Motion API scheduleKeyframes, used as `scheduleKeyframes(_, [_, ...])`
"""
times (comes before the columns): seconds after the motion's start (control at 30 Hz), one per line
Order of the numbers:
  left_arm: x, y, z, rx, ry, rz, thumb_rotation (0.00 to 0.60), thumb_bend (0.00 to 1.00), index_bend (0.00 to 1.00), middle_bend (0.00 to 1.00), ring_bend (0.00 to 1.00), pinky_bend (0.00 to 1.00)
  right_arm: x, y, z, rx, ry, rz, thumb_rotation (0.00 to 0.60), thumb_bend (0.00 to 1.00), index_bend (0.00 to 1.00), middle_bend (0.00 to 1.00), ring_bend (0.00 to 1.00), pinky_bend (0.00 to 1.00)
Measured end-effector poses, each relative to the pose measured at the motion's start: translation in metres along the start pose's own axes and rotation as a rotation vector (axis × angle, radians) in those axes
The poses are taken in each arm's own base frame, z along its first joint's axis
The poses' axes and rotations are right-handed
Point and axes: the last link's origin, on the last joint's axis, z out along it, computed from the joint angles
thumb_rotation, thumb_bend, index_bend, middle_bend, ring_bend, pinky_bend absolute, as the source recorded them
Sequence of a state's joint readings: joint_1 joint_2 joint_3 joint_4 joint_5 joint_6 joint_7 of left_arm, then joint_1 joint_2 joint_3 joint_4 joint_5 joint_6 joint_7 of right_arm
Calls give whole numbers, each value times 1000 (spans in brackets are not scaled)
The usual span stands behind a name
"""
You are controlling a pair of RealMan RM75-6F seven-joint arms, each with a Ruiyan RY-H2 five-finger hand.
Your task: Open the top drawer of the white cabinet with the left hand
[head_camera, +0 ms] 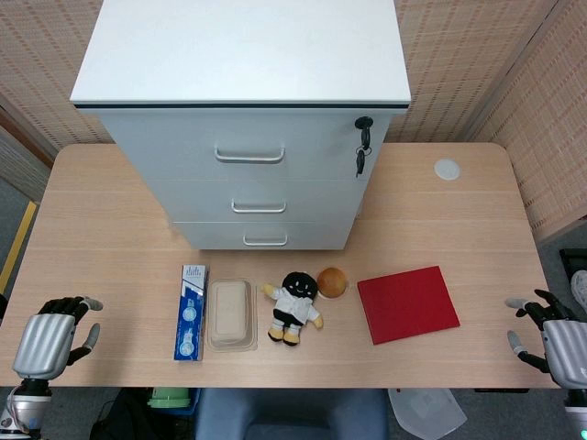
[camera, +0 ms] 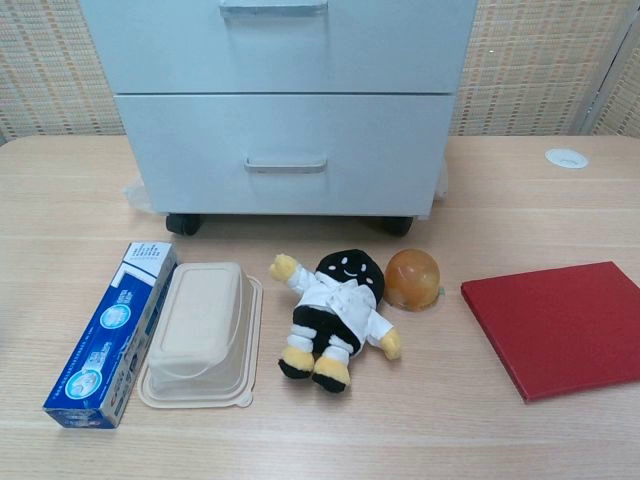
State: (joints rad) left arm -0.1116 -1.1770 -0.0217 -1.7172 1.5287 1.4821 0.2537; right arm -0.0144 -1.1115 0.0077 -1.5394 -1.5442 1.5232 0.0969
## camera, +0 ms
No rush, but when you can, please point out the white three-drawer cabinet body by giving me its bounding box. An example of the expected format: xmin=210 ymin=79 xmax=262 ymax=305
xmin=79 ymin=0 xmax=479 ymax=222

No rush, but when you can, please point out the white tall cabinet drawer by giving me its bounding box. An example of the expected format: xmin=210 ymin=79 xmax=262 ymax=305
xmin=114 ymin=91 xmax=457 ymax=216

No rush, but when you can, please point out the white middle cabinet drawer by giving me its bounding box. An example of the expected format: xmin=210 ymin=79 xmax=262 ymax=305
xmin=79 ymin=0 xmax=479 ymax=95

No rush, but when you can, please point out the black plush doll white coat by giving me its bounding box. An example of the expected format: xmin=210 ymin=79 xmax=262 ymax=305
xmin=268 ymin=247 xmax=403 ymax=393

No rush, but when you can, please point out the black caster wheel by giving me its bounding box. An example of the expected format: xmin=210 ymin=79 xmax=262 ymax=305
xmin=381 ymin=215 xmax=415 ymax=238
xmin=166 ymin=213 xmax=203 ymax=238

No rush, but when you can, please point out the orange jelly cup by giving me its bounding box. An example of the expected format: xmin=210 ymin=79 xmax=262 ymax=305
xmin=383 ymin=247 xmax=446 ymax=312

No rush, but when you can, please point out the beige lidded food container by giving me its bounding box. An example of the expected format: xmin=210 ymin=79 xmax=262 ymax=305
xmin=137 ymin=260 xmax=265 ymax=409

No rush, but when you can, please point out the blue toothpaste box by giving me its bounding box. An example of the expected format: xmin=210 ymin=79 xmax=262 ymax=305
xmin=42 ymin=241 xmax=179 ymax=430

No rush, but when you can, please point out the red hardcover book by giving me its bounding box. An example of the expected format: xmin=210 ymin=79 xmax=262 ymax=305
xmin=459 ymin=260 xmax=640 ymax=405

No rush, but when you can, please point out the woven beige folding screen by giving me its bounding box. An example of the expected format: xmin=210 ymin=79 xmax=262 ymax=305
xmin=0 ymin=0 xmax=640 ymax=146

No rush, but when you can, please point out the white round cable grommet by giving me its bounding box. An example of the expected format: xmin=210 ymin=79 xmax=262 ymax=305
xmin=544 ymin=147 xmax=590 ymax=171

